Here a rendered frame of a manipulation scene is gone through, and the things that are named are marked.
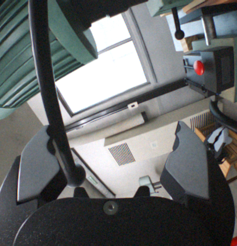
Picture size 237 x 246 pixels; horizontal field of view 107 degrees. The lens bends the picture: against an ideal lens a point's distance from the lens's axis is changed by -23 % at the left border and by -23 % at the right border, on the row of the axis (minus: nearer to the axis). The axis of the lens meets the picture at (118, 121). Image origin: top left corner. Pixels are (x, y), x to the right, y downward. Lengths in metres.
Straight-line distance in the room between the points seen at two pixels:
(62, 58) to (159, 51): 1.49
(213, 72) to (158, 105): 1.52
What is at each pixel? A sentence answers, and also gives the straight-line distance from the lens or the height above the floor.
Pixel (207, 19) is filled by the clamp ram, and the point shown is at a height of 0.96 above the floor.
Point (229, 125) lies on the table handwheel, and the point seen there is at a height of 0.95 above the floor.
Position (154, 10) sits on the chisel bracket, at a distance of 0.26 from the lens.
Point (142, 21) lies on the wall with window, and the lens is 1.63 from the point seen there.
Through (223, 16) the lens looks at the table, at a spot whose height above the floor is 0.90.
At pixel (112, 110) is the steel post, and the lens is 1.59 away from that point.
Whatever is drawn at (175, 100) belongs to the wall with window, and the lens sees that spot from 1.82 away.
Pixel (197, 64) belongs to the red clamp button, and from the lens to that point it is 0.26.
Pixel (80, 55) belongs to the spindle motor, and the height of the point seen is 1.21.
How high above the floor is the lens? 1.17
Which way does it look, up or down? 11 degrees up
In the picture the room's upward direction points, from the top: 111 degrees counter-clockwise
